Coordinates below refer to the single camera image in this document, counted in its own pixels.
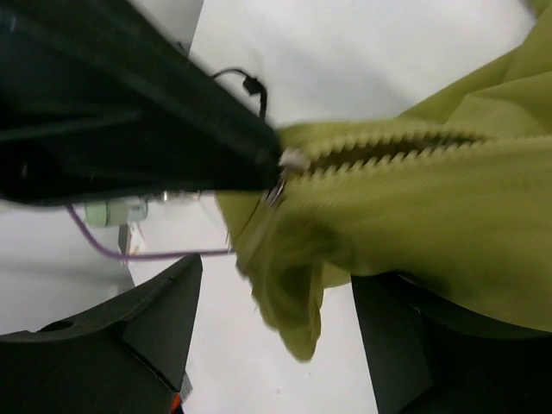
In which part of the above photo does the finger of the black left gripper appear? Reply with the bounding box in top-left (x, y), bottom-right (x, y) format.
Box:
top-left (1, 1), bottom-right (282, 205)

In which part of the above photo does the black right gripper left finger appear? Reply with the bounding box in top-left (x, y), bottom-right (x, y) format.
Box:
top-left (1, 254), bottom-right (203, 414)

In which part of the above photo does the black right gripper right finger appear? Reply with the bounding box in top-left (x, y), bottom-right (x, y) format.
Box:
top-left (351, 273), bottom-right (551, 413)

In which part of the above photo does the olive green hooded jacket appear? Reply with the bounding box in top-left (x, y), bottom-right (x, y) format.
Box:
top-left (216, 1), bottom-right (551, 361)

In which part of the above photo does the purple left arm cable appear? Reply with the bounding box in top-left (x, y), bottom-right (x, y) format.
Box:
top-left (64, 202), bottom-right (236, 264)

